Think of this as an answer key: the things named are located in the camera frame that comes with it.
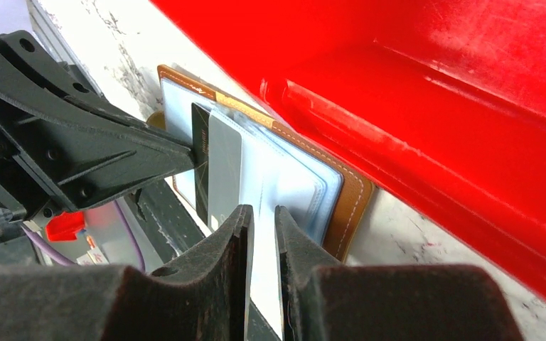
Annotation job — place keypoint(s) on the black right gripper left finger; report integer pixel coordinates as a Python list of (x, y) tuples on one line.
[(203, 294)]

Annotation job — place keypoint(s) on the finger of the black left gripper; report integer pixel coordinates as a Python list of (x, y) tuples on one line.
[(47, 168), (32, 81)]

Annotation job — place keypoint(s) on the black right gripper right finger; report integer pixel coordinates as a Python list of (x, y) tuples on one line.
[(323, 299)]

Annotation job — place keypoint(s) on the brown leather card holder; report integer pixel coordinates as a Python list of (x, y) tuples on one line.
[(255, 160)]

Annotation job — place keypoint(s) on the red plastic bin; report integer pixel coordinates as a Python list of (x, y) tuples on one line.
[(442, 103)]

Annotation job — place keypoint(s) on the black metal base rail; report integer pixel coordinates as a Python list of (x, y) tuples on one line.
[(166, 223)]

